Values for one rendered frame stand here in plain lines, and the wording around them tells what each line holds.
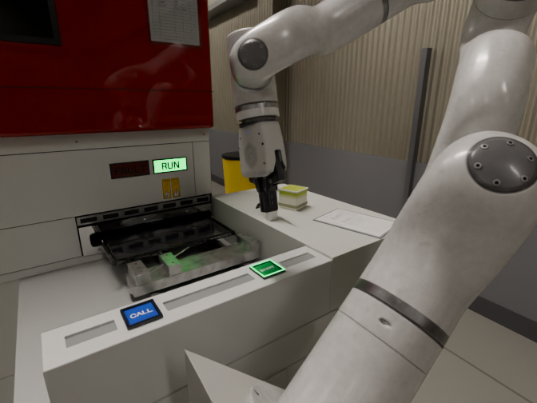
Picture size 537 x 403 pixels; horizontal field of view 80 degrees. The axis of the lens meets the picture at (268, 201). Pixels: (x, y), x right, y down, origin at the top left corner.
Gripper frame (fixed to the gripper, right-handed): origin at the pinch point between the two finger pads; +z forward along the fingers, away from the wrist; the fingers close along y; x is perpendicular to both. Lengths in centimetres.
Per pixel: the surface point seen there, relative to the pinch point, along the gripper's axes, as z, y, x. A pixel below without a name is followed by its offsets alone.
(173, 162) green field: -11, -57, 2
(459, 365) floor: 109, -25, 124
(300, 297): 22.0, -0.3, 5.3
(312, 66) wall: -91, -179, 192
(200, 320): 17.7, 0.6, -17.7
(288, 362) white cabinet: 37.6, -3.6, 2.5
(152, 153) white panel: -15, -56, -5
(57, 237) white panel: 7, -61, -35
